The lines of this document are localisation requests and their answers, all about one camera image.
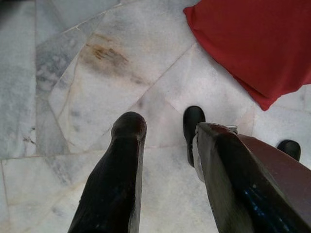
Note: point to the black robot right foot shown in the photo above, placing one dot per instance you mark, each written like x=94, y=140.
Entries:
x=289, y=148

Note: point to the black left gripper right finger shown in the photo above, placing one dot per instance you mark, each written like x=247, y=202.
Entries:
x=233, y=174

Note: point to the black robot left foot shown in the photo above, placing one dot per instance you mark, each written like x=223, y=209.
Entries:
x=193, y=119

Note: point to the red pillow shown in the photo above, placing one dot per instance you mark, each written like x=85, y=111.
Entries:
x=255, y=48

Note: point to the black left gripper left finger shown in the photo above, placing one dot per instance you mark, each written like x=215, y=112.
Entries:
x=109, y=174

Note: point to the black robot foot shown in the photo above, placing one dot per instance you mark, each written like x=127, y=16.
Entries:
x=193, y=119
x=289, y=148

